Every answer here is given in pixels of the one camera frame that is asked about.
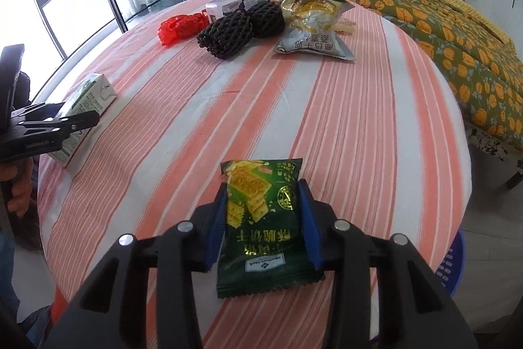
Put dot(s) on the black foam fruit net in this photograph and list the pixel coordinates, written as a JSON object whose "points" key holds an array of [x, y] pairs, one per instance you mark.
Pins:
{"points": [[267, 20], [224, 36]]}

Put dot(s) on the blue plastic basket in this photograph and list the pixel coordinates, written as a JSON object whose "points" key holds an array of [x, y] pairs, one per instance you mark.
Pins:
{"points": [[451, 267]]}

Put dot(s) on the purple cartoon plastic box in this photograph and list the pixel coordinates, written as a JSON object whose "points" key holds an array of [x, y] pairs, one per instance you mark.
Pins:
{"points": [[233, 5]]}

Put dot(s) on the floral green duvet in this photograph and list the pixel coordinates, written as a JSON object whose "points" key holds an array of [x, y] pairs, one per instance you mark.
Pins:
{"points": [[470, 58]]}

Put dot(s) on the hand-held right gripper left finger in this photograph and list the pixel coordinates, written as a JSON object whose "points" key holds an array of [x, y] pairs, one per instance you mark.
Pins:
{"points": [[214, 234]]}

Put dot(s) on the silver snack packet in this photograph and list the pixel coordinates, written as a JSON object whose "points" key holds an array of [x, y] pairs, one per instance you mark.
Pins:
{"points": [[310, 42]]}

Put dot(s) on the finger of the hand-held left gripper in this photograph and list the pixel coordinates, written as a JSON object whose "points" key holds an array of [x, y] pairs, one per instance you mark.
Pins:
{"points": [[53, 110], [73, 122]]}

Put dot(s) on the red crumpled wrapper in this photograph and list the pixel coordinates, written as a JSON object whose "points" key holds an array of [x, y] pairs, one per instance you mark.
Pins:
{"points": [[184, 26]]}

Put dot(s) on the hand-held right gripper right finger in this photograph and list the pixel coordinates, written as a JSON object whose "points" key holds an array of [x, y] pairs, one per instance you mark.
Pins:
{"points": [[312, 238]]}

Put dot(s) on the white milk carton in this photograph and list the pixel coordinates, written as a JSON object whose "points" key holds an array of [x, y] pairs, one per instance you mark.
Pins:
{"points": [[88, 95]]}

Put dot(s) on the striped pink tablecloth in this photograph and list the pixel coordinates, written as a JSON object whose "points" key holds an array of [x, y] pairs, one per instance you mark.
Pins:
{"points": [[286, 120]]}

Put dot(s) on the green cracker packet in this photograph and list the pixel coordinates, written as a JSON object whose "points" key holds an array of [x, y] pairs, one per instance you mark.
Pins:
{"points": [[261, 210]]}

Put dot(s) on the person's left hand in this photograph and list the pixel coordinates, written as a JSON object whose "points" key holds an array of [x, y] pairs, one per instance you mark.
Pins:
{"points": [[22, 189]]}

